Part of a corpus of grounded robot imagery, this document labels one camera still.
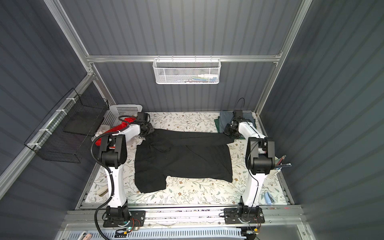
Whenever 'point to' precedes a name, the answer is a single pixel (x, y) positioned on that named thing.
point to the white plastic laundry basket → (116, 114)
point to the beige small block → (103, 191)
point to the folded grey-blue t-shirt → (225, 116)
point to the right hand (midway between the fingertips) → (228, 133)
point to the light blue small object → (268, 198)
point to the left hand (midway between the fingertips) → (149, 129)
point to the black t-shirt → (176, 153)
